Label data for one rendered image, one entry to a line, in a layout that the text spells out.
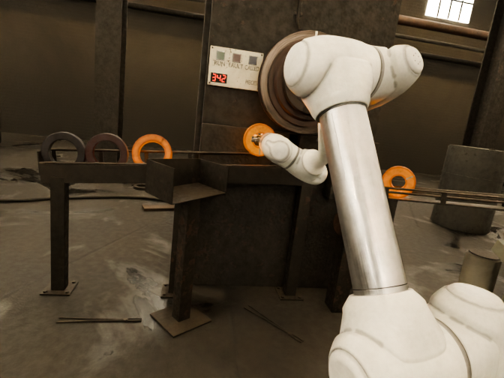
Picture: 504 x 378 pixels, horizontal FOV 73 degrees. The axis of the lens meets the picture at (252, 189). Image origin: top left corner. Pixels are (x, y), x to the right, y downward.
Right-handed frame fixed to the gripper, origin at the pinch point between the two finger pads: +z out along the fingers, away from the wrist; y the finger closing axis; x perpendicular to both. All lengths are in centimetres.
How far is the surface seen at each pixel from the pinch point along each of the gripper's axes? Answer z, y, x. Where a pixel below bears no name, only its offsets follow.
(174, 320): -28, -34, -82
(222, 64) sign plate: 14.7, -20.2, 30.9
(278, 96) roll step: -2.8, 5.6, 19.5
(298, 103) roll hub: -7.9, 13.9, 17.3
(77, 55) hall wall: 615, -266, 53
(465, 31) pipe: 543, 522, 206
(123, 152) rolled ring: 2, -63, -14
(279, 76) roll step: -2.6, 4.7, 28.0
